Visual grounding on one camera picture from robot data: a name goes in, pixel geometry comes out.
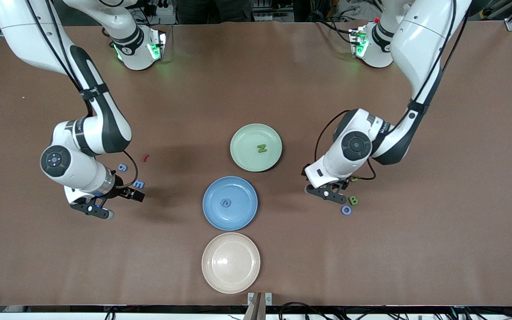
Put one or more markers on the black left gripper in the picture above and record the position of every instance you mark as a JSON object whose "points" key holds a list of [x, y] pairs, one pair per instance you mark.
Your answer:
{"points": [[346, 181]]}

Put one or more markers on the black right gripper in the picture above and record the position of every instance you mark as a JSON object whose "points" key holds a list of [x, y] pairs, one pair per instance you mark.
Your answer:
{"points": [[122, 191]]}

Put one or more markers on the blue foam letter E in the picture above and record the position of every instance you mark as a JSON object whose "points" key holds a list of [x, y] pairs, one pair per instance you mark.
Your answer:
{"points": [[138, 184]]}

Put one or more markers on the green foam letter N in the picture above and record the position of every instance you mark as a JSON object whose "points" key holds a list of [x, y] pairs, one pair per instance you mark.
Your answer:
{"points": [[262, 149]]}

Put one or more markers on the green foam letter B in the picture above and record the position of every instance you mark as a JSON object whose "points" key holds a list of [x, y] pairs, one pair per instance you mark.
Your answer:
{"points": [[354, 201]]}

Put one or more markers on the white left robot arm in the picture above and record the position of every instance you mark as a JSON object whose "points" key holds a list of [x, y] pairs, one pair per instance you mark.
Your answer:
{"points": [[336, 166]]}

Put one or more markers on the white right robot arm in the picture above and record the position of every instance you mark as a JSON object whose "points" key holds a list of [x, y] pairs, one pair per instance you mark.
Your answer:
{"points": [[74, 173]]}

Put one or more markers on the blue foam letter O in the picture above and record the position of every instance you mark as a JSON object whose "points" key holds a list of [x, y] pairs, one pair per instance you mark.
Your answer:
{"points": [[342, 210]]}

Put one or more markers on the green plate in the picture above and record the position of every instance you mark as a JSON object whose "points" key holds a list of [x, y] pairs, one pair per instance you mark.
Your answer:
{"points": [[247, 155]]}

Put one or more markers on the blue plate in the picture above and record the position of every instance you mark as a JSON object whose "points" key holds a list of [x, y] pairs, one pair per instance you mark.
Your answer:
{"points": [[238, 213]]}

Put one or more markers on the beige plate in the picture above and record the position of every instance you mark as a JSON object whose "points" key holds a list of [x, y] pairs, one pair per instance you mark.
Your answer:
{"points": [[230, 263]]}

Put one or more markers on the grey fabric bundle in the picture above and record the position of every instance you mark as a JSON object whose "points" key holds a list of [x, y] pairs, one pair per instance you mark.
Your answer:
{"points": [[358, 9]]}

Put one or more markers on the white power strip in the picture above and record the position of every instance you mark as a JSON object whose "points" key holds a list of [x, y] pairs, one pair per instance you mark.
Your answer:
{"points": [[162, 8]]}

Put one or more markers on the metal camera stand bracket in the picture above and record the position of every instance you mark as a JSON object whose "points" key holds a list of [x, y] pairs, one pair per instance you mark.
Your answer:
{"points": [[256, 306]]}

